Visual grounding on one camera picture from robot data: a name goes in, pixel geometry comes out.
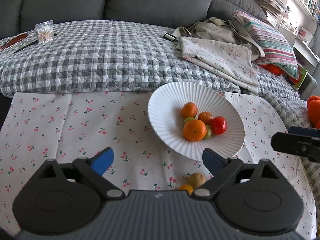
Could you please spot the red tomato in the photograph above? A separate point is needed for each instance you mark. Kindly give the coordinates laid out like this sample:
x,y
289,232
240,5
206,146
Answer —
x,y
218,125

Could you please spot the white ribbed plate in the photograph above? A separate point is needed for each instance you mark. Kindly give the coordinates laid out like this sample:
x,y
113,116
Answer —
x,y
164,112

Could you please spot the clear bag of swabs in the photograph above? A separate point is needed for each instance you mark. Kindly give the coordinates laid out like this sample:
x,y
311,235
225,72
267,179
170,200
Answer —
x,y
45,31

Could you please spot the dark red floral pouch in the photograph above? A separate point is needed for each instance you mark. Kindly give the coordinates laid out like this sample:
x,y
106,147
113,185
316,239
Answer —
x,y
14,41

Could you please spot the striped patterned pillow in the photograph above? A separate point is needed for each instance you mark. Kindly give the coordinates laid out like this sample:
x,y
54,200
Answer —
x,y
277,50

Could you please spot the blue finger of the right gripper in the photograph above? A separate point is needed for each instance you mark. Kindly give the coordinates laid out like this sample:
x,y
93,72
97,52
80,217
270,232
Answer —
x,y
309,132

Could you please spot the dark grey sofa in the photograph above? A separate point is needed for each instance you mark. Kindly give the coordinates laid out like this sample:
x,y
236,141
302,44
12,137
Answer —
x,y
18,16

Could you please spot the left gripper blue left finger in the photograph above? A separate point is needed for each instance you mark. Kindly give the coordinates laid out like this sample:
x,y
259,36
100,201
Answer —
x,y
102,161

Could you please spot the small yellow orange fruit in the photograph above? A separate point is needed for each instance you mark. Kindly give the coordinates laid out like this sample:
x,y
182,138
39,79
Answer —
x,y
187,187

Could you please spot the green kiwi fruit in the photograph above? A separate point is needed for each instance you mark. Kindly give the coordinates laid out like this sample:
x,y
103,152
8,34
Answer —
x,y
208,132

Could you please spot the floral folded cloth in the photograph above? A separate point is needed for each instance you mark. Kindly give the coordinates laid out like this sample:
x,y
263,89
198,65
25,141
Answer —
x,y
227,60

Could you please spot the orange fuzzy cushion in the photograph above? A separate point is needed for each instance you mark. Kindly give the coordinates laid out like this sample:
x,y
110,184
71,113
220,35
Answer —
x,y
313,106

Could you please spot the large orange mandarin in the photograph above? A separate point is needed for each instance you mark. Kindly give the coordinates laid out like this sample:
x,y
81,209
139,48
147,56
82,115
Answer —
x,y
194,131

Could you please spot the green red book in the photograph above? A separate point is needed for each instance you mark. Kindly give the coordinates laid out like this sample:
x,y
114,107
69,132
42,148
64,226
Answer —
x,y
296,83

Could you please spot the white bookshelf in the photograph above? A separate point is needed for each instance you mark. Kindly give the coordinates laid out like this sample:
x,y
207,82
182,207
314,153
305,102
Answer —
x,y
299,28

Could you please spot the brown kiwi top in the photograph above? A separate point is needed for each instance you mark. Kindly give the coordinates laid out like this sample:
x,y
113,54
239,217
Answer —
x,y
196,180

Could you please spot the orange plush under pillow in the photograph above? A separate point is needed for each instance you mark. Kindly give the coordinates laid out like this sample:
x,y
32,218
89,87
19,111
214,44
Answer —
x,y
273,69

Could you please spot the beige canvas bag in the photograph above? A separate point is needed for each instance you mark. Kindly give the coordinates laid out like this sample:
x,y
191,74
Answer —
x,y
219,30

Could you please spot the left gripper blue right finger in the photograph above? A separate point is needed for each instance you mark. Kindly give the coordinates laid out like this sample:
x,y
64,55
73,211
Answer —
x,y
213,161

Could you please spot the cherry print tablecloth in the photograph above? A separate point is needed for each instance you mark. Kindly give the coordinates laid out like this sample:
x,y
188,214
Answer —
x,y
64,127

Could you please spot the stack of magazines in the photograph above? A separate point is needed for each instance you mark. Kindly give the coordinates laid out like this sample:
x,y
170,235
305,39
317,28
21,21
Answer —
x,y
275,11

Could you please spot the small green lime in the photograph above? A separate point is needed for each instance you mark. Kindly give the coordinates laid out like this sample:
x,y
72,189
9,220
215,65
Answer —
x,y
188,119

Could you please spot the grey checkered quilt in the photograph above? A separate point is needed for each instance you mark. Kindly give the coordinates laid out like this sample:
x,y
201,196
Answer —
x,y
115,56

